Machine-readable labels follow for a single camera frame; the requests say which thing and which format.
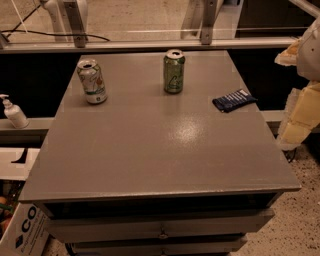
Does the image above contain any left metal bracket post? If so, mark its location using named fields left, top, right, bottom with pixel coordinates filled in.
left=63, top=0, right=88, bottom=48

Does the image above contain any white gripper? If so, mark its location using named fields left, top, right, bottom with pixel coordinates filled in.
left=274, top=17, right=320, bottom=151

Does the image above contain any right metal bracket post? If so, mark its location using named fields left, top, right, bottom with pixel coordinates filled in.
left=200, top=0, right=218, bottom=45

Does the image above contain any metal bracket post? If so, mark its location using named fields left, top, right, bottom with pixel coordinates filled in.
left=200, top=0, right=218, bottom=45
left=63, top=0, right=88, bottom=48

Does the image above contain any grey drawer cabinet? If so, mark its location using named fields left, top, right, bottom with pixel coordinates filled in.
left=20, top=51, right=300, bottom=256

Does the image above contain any white soda can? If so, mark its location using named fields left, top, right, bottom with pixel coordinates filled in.
left=76, top=58, right=107, bottom=104

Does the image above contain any white cardboard box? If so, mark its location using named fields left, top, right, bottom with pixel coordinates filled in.
left=0, top=203, right=49, bottom=256

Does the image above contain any green soda can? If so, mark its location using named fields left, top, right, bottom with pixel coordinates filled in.
left=163, top=49, right=185, bottom=94

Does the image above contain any blue chip bag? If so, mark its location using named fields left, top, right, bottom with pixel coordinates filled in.
left=212, top=89, right=257, bottom=113

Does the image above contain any white pump bottle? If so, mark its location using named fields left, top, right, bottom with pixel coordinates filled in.
left=0, top=94, right=29, bottom=129

